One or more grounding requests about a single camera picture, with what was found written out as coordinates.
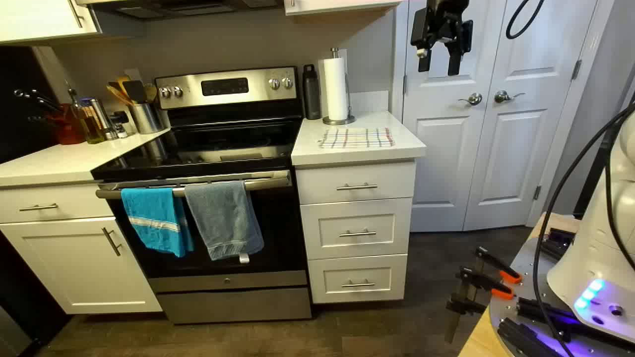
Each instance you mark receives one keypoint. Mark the dark range hood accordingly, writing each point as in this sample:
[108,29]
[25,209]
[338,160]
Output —
[185,7]

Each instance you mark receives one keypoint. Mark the small black box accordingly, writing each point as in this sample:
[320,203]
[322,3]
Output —
[558,243]

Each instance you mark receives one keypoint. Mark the black orange bar clamp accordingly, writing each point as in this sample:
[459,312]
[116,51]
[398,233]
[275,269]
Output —
[479,287]
[497,265]

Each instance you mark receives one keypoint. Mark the white paper towel roll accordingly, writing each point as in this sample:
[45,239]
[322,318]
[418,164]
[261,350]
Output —
[334,90]

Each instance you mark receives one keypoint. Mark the blue towel with white stripe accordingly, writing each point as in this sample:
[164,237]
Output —
[158,221]

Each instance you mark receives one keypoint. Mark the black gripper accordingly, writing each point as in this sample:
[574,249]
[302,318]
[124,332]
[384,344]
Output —
[443,23]

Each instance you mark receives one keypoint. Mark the stainless steel black stove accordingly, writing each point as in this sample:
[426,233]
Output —
[225,132]

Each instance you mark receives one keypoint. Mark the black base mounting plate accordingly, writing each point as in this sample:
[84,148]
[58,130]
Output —
[537,334]

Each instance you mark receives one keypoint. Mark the utensil holder with utensils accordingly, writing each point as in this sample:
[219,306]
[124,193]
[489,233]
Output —
[140,100]

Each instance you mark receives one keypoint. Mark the red container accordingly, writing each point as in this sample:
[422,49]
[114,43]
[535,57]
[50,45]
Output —
[66,126]

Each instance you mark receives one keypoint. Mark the striped white place mat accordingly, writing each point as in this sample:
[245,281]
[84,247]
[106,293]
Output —
[356,138]

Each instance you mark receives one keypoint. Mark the grey towel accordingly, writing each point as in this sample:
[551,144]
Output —
[223,221]

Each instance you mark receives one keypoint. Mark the oil bottle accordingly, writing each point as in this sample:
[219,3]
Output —
[92,122]

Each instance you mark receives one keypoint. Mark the white drawer cabinet with countertop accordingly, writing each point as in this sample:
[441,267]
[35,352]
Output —
[398,156]

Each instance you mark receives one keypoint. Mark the small dark jar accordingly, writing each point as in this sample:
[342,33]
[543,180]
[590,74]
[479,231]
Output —
[122,124]

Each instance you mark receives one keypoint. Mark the white cabinet door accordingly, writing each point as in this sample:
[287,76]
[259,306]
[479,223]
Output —
[80,269]

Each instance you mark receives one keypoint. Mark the white panel door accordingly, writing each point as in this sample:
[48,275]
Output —
[529,132]
[443,146]

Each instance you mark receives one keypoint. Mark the small white cabinet drawer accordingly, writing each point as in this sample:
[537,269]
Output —
[52,203]

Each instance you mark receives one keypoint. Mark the white wall cabinet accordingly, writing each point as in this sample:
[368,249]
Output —
[41,19]
[338,5]

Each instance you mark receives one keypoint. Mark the black water bottle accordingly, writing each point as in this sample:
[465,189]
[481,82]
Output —
[310,92]

